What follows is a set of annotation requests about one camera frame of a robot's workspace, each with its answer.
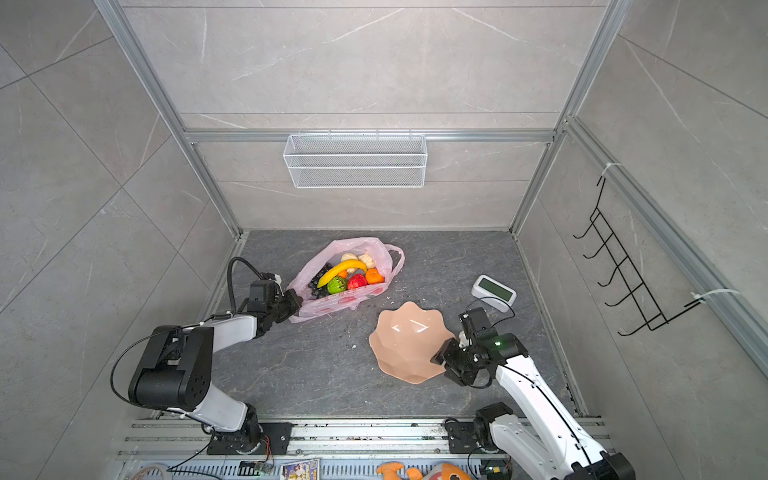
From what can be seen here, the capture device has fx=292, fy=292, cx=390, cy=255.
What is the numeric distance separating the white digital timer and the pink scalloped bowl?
0.18 metres

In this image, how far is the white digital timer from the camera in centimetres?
97

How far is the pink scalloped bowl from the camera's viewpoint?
84 cm
